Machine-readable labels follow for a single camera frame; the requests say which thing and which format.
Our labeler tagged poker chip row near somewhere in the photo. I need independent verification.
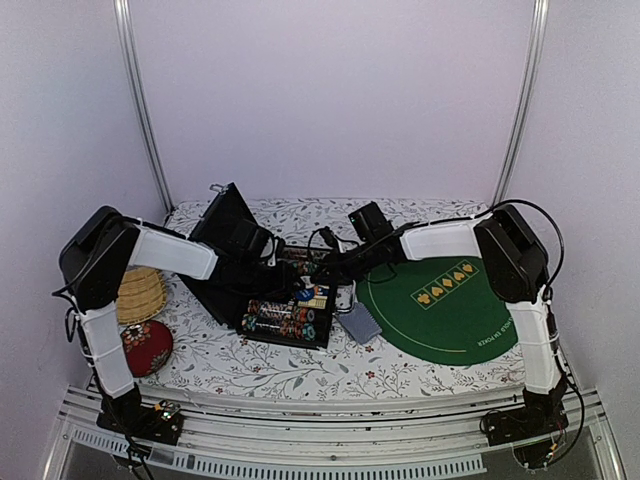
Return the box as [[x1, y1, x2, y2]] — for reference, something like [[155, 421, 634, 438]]
[[240, 300, 327, 342]]

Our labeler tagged poker chip row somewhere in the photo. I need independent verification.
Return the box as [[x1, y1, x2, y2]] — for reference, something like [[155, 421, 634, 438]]
[[277, 246, 338, 275], [240, 300, 327, 342]]

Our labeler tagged poker chip row far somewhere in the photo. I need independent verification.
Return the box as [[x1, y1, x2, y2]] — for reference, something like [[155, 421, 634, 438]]
[[277, 246, 338, 275]]

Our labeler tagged blue small blind button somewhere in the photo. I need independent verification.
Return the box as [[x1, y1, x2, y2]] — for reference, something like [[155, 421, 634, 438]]
[[294, 287, 316, 302]]

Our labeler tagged red embroidered round cushion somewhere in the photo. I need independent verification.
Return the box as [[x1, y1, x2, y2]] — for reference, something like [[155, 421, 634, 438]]
[[121, 320, 174, 378]]

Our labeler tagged floral tablecloth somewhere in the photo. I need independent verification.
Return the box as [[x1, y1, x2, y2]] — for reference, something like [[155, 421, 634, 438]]
[[102, 197, 561, 401]]

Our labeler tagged green poker felt mat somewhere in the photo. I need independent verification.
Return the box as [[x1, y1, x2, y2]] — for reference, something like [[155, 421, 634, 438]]
[[357, 256, 518, 367]]

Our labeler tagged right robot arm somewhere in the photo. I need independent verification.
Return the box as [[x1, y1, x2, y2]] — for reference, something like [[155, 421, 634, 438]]
[[311, 199, 568, 436]]

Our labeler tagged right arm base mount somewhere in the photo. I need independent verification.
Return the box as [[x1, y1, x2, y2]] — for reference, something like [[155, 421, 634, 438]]
[[479, 390, 569, 470]]

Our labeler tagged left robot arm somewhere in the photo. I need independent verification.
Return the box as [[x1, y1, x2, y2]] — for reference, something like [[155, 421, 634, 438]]
[[54, 204, 304, 434]]

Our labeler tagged black poker chip case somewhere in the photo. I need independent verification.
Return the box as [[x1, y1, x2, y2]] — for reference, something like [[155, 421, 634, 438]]
[[179, 183, 338, 350]]

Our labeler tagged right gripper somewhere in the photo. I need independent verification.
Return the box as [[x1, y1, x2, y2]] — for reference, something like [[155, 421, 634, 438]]
[[310, 239, 380, 286]]

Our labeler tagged front aluminium rail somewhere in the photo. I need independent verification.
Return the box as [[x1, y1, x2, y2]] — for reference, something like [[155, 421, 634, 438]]
[[36, 384, 632, 479]]

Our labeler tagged woven wicker basket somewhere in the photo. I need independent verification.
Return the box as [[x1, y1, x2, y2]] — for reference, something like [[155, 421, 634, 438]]
[[116, 267, 167, 325]]

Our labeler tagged right aluminium frame post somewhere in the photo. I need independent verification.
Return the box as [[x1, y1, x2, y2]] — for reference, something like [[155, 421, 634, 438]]
[[491, 0, 550, 205]]

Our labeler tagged aluminium frame post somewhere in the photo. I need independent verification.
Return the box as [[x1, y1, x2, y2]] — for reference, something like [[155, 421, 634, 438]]
[[113, 0, 175, 214], [491, 0, 550, 205]]

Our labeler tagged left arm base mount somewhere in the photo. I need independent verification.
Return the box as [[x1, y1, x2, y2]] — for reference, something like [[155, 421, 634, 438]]
[[96, 395, 184, 446]]

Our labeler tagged blue playing card deck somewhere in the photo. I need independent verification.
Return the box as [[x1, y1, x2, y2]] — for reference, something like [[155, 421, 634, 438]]
[[338, 303, 382, 344]]

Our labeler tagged boxed playing cards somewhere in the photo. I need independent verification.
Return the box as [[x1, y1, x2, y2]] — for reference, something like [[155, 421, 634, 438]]
[[297, 285, 330, 309]]

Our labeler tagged left aluminium frame post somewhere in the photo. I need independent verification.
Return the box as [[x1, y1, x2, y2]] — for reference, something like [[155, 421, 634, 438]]
[[113, 0, 175, 214]]

